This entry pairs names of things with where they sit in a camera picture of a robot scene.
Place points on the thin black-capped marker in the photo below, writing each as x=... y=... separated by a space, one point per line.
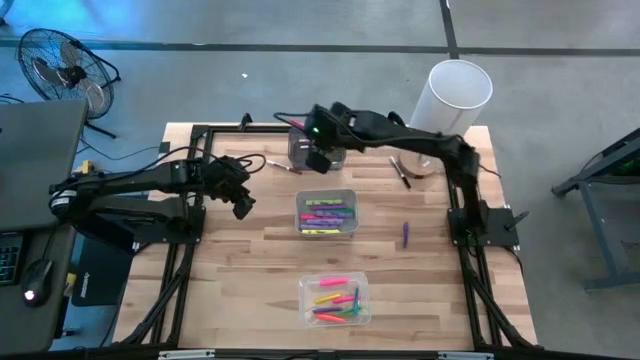
x=400 y=173

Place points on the black aluminium frame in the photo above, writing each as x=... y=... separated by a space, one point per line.
x=199 y=131

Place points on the large green highlighter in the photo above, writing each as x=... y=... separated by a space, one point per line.
x=347 y=213

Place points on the orange highlighter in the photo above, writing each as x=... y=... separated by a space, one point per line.
x=330 y=318

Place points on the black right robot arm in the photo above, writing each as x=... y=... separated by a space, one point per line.
x=410 y=137

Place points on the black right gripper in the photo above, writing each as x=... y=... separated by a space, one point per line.
x=320 y=145

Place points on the lime green highlighter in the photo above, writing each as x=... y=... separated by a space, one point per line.
x=324 y=202

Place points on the translucent white plastic bin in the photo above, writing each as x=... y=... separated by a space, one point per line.
x=325 y=195

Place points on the small green highlighter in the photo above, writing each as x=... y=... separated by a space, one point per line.
x=346 y=312

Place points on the thin white pink-capped marker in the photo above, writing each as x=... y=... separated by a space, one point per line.
x=298 y=123

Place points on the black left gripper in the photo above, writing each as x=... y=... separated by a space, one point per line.
x=227 y=177

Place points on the large pink highlighter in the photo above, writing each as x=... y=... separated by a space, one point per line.
x=307 y=217

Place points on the grey metal stand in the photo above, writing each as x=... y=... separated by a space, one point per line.
x=596 y=235

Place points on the black computer case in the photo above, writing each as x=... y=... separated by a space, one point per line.
x=102 y=280

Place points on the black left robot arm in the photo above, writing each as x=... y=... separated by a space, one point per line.
x=125 y=182

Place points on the dark standing desk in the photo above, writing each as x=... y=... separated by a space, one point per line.
x=35 y=160

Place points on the short yellow highlighter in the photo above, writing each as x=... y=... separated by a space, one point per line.
x=327 y=299

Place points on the clear plastic bin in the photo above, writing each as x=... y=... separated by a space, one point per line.
x=310 y=290

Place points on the black computer mouse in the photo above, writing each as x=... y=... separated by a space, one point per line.
x=36 y=282

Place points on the smoky dark plastic bin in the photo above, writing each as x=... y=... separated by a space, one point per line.
x=295 y=155

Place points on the black backlit keyboard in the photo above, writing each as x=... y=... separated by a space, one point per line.
x=10 y=260

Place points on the black clamp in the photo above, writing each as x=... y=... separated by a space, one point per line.
x=397 y=118
x=245 y=121

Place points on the small pink highlighter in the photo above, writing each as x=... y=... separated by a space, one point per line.
x=333 y=282
x=344 y=300

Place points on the slim purple marker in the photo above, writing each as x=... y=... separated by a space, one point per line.
x=405 y=235

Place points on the black power adapter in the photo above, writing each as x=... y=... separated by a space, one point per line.
x=164 y=147

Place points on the teal blue highlighter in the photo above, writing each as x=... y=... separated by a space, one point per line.
x=356 y=302

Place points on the silver aluminium bracket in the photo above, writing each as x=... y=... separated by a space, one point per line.
x=186 y=354
x=465 y=356

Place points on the long yellow highlighter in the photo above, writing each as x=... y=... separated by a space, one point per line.
x=320 y=231

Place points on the long purple marker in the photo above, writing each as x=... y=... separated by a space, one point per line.
x=320 y=226

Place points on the black floor fan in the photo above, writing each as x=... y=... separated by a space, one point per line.
x=72 y=75

